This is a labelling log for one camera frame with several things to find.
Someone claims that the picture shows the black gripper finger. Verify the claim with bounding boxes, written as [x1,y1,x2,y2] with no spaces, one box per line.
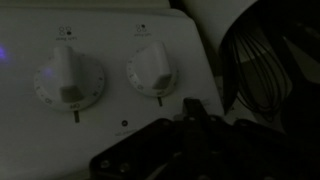
[183,98,210,157]

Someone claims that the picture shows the white stove knob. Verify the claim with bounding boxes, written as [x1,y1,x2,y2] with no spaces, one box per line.
[34,46,105,111]
[126,41,178,97]

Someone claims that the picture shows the black kitchen utensils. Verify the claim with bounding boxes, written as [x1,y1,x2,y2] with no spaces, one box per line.
[218,0,320,134]

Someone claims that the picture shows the white utensil holder crock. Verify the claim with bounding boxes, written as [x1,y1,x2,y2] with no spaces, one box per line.
[182,0,258,101]

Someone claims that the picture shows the white electric stove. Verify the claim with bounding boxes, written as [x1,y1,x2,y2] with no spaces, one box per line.
[0,8,224,180]

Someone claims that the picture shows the black wire whisk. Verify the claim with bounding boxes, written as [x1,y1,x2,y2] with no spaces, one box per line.
[230,26,290,117]

